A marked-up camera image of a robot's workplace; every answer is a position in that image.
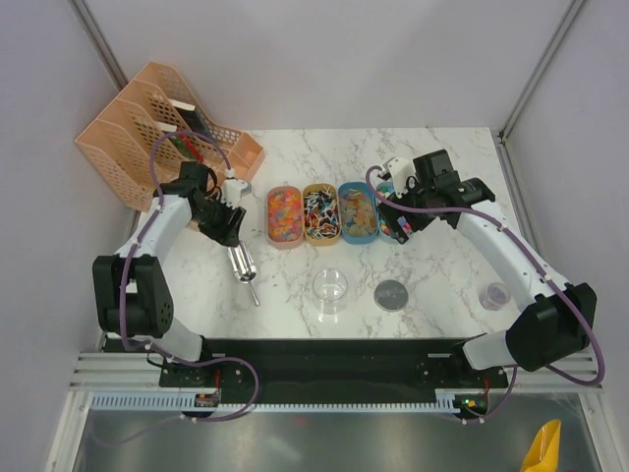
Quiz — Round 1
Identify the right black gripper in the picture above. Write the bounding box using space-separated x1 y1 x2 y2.
375 178 435 245

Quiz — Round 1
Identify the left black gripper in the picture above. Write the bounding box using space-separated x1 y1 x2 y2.
193 194 247 249

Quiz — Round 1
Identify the metal candy scoop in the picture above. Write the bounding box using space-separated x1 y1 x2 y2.
227 242 260 307

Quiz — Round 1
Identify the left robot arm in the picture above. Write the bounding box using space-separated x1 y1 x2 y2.
92 161 251 386

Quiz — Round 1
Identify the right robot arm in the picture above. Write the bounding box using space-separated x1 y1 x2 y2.
366 165 605 387

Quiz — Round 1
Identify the light blue candy tray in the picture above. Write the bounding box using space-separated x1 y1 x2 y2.
376 182 398 244

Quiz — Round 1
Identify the pink star candy tray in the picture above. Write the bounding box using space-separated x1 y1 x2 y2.
266 186 304 250

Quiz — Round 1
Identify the blue jelly candy tray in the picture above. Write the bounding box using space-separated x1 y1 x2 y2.
338 181 378 245

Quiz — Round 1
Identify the red green book in rack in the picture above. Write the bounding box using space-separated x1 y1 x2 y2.
157 122 203 163

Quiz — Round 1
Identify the tan lollipop tray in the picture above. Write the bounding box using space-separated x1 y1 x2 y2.
302 183 341 246

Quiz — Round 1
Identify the peach file organizer rack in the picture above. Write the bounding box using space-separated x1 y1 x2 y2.
75 62 264 211

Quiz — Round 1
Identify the black book in rack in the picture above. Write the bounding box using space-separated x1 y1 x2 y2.
168 98 216 143

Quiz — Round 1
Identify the silver jar lid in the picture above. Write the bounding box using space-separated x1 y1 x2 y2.
373 279 409 312

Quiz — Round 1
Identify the small purple candy cup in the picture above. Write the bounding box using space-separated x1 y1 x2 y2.
479 282 511 311

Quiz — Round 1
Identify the clear plastic jar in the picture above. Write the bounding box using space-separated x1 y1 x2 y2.
312 267 349 320

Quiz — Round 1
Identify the yellow plastic scoop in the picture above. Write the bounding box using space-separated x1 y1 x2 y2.
520 419 562 472

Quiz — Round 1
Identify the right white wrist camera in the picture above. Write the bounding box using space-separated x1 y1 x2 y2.
379 157 416 198

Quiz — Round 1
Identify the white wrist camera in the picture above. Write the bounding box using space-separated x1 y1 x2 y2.
220 178 252 208
379 157 416 198

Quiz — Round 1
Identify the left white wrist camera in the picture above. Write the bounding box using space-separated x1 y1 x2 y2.
220 178 252 208

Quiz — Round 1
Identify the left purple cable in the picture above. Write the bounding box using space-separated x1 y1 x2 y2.
87 131 260 447

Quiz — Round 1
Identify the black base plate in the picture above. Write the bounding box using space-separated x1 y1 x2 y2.
159 338 509 412

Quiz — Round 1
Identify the white cable duct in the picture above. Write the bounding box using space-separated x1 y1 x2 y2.
91 391 463 414

